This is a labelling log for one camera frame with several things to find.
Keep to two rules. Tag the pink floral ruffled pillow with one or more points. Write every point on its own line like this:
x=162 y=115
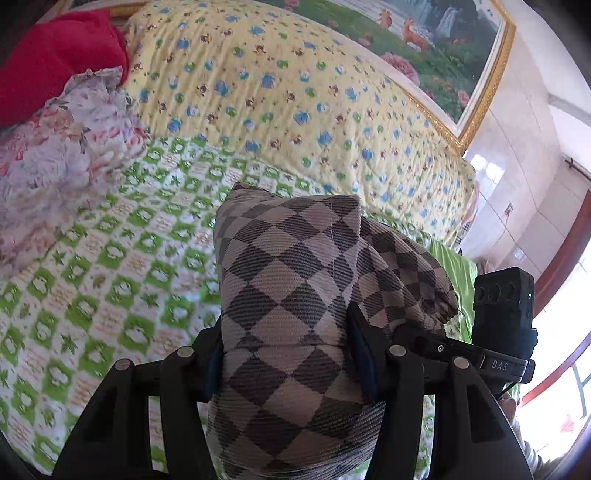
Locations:
x=60 y=166

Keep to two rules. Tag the brown wooden window frame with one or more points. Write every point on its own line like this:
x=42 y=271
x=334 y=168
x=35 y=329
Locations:
x=565 y=258

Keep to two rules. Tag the wall socket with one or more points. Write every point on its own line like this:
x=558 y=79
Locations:
x=509 y=210

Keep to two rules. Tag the red cloth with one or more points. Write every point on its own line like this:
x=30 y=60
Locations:
x=55 y=60

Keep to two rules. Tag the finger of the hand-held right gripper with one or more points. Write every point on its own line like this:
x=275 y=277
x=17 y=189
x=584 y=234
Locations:
x=450 y=350

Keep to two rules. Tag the lime green cloth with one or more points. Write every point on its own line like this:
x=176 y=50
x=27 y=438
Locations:
x=455 y=272

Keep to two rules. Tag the green frog print bed sheet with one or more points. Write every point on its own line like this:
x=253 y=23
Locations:
x=115 y=286

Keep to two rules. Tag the yellow animal print quilt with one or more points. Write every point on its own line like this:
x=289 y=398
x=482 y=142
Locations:
x=286 y=106

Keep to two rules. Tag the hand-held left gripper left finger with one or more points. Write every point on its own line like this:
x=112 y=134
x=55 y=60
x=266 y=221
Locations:
x=213 y=364

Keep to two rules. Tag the brown checkered pants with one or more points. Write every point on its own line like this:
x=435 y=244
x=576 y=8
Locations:
x=295 y=332

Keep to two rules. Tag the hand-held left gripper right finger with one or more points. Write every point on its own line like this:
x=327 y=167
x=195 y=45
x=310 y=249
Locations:
x=367 y=364

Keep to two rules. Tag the gold framed landscape painting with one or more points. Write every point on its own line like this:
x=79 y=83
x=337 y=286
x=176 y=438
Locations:
x=429 y=50

